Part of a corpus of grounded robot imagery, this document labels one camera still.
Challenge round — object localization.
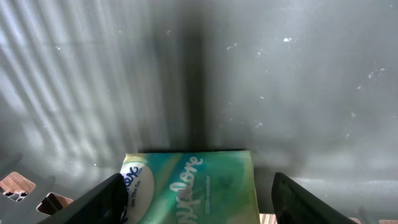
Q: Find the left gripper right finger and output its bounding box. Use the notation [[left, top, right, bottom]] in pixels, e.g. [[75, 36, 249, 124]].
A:
[[271, 172, 355, 224]]

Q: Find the green tissue pack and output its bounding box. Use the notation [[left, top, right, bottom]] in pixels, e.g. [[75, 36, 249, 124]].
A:
[[120, 151, 260, 224]]

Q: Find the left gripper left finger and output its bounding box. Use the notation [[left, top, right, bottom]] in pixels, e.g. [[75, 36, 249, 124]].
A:
[[39, 173, 128, 224]]

